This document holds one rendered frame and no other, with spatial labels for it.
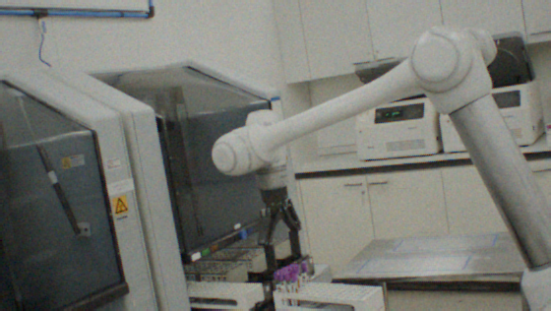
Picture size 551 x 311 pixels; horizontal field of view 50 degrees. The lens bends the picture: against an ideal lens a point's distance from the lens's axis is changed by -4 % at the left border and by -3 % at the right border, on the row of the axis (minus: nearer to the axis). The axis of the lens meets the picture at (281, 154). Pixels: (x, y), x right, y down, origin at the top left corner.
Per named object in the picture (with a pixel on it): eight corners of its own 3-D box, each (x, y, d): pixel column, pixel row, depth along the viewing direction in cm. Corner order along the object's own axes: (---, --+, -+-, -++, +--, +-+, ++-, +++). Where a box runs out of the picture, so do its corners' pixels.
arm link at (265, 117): (261, 164, 177) (239, 172, 166) (253, 110, 176) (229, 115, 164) (295, 160, 173) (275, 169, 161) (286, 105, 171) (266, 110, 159)
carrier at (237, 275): (243, 279, 209) (240, 262, 208) (248, 279, 208) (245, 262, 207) (223, 290, 199) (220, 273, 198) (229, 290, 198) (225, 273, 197)
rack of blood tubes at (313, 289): (275, 313, 171) (272, 292, 170) (296, 300, 178) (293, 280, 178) (366, 324, 152) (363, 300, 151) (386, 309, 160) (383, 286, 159)
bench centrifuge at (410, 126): (356, 162, 411) (341, 67, 405) (392, 149, 462) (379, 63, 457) (436, 155, 380) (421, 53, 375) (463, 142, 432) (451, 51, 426)
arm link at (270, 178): (292, 162, 172) (295, 183, 172) (265, 164, 176) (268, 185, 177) (275, 168, 164) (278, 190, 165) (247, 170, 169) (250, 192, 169)
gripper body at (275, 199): (276, 189, 165) (281, 222, 166) (292, 182, 172) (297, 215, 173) (253, 190, 169) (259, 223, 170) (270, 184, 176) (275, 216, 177)
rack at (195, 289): (171, 310, 193) (167, 291, 192) (191, 299, 201) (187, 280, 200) (247, 315, 177) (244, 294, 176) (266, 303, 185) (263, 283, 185)
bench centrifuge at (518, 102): (442, 155, 379) (426, 44, 373) (465, 141, 432) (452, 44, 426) (534, 147, 350) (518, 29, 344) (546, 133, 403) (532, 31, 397)
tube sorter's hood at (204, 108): (78, 262, 209) (43, 80, 203) (187, 219, 260) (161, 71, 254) (191, 265, 182) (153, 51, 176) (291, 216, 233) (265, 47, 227)
